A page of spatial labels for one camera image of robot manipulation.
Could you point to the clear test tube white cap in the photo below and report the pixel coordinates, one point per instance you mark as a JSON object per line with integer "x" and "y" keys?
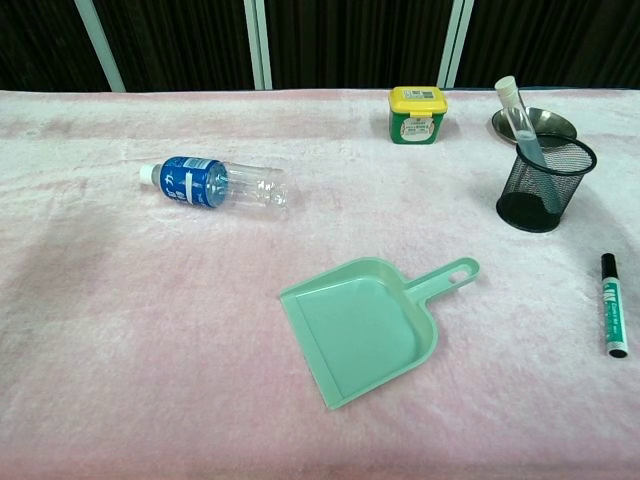
{"x": 517, "y": 117}

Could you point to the mint green plastic dustpan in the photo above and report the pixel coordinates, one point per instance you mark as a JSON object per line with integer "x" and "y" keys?
{"x": 360, "y": 330}

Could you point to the clear bottle with blue label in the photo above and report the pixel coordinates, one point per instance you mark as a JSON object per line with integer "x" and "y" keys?
{"x": 192, "y": 181}

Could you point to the green tub with yellow lid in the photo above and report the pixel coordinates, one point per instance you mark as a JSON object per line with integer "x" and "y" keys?
{"x": 417, "y": 122}

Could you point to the pink plush table cloth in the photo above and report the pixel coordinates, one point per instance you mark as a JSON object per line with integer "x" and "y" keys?
{"x": 150, "y": 325}

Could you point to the black mesh pen holder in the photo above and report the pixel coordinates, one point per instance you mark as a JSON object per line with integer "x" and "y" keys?
{"x": 525, "y": 215}

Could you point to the round stainless steel dish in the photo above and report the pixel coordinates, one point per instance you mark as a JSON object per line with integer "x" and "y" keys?
{"x": 550, "y": 122}

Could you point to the green marker with black cap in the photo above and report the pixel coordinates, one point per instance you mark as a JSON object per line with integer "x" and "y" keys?
{"x": 613, "y": 310}

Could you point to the white metal frame post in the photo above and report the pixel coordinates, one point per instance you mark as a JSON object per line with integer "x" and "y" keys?
{"x": 100, "y": 47}
{"x": 259, "y": 45}
{"x": 455, "y": 45}

